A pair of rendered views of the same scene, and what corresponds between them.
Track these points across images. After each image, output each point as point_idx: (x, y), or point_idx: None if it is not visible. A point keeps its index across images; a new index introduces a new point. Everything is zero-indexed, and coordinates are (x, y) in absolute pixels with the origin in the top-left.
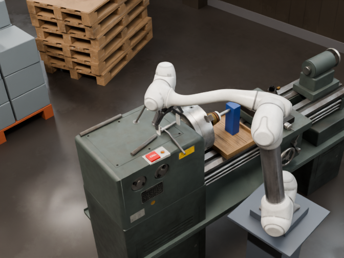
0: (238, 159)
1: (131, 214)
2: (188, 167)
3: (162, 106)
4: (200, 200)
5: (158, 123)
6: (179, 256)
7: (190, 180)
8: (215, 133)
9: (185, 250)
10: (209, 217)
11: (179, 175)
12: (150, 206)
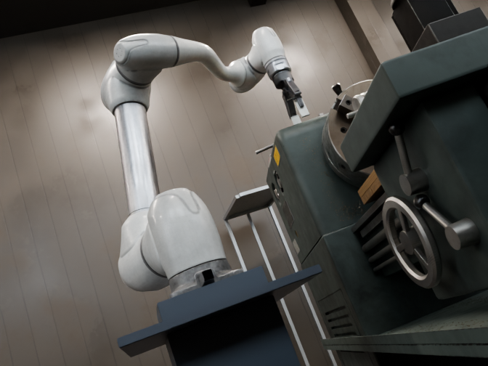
0: (396, 218)
1: (292, 240)
2: (290, 185)
3: (232, 86)
4: (335, 274)
5: (290, 114)
6: None
7: (304, 216)
8: None
9: None
10: None
11: (291, 197)
12: (297, 238)
